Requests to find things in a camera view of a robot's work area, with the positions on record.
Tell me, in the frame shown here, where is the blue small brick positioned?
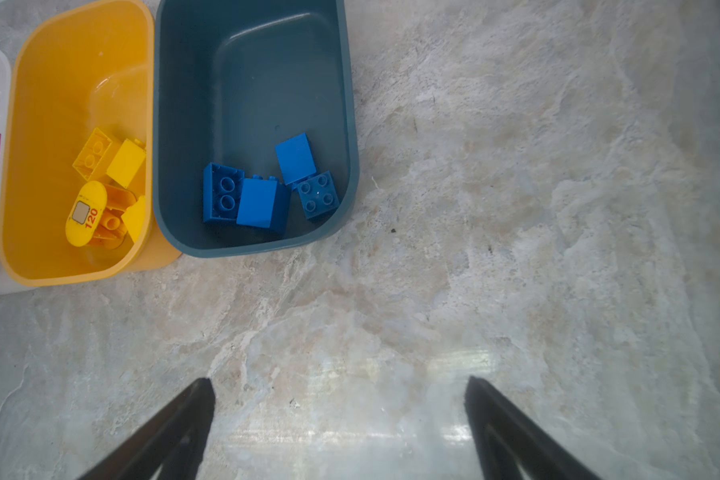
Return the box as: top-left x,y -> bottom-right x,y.
202,163 -> 245,223

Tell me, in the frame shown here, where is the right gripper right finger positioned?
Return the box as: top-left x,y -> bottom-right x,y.
464,376 -> 598,479

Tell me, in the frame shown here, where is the yellow brick studs up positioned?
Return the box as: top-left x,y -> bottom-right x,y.
72,127 -> 122,182

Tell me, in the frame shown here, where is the yellow brick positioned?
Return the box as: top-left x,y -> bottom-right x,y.
121,195 -> 146,243
106,139 -> 147,188

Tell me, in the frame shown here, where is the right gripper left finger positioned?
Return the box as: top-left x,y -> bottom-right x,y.
82,378 -> 215,479

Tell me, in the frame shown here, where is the dark teal plastic bin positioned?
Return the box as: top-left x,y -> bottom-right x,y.
153,1 -> 360,258

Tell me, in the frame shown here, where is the yellow plastic bin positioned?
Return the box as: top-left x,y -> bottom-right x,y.
0,1 -> 179,287

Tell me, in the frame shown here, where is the yellow curved lego piece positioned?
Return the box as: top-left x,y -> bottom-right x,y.
65,181 -> 107,247

